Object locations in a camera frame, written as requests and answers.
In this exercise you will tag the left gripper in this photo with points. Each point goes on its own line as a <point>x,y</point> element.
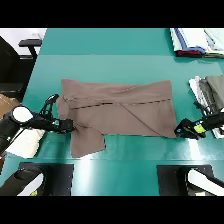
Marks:
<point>63,126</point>

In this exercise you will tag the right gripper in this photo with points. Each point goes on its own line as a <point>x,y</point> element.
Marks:
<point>189,129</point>

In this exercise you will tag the brown T-shirt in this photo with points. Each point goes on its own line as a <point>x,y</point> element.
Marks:
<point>126,110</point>

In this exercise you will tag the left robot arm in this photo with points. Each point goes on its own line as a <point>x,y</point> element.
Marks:
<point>21,114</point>

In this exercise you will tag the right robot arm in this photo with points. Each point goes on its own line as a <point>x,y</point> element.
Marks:
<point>213,120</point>

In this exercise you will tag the white garment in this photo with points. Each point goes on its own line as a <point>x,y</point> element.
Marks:
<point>193,36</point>
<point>198,91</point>

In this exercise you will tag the grey garment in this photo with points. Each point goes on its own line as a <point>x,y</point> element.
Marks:
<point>216,90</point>

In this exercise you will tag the cardboard box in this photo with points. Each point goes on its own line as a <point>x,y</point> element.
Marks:
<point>7,103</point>

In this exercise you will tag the red garment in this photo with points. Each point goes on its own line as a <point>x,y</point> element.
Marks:
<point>188,53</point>

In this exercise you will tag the black chair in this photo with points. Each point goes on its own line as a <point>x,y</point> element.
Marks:
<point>9,71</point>

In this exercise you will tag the blue garment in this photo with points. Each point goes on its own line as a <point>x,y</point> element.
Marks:
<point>190,48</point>

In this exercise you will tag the pale green garment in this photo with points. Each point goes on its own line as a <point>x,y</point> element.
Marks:
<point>215,38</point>

